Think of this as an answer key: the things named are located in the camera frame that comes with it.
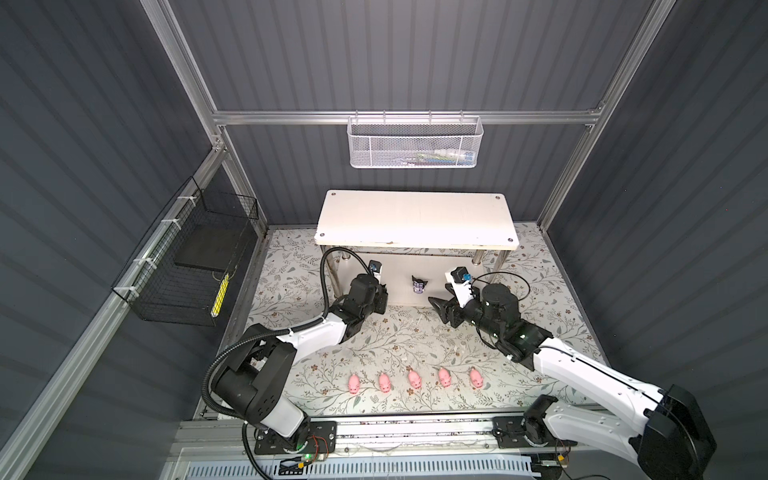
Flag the black purple toy figure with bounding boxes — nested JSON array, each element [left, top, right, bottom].
[[411, 276, 428, 295]]

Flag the pink pig toy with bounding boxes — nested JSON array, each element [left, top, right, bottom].
[[469, 368, 485, 389], [378, 373, 392, 393], [348, 374, 361, 395], [407, 370, 422, 390], [438, 367, 452, 388]]

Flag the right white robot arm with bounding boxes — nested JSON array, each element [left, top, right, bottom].
[[429, 282, 717, 479]]

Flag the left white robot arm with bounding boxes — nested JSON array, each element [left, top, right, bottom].
[[201, 273, 388, 450]]

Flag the white two-tier shelf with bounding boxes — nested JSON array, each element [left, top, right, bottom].
[[315, 190, 520, 307]]

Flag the markers in white basket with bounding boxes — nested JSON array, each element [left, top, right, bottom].
[[399, 149, 476, 168]]

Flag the black pad in basket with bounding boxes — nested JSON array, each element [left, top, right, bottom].
[[174, 225, 248, 273]]

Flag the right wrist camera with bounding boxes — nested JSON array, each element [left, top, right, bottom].
[[445, 266, 474, 308]]

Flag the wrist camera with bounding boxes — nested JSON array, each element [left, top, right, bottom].
[[445, 266, 474, 308], [368, 260, 382, 283]]

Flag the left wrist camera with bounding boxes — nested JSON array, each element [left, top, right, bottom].
[[368, 260, 382, 283]]

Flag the white wire basket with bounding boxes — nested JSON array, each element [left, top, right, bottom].
[[346, 114, 484, 169]]

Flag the black wire basket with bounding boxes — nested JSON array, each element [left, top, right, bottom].
[[112, 179, 260, 327]]

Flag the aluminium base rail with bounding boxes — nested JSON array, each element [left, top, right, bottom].
[[179, 410, 661, 463]]

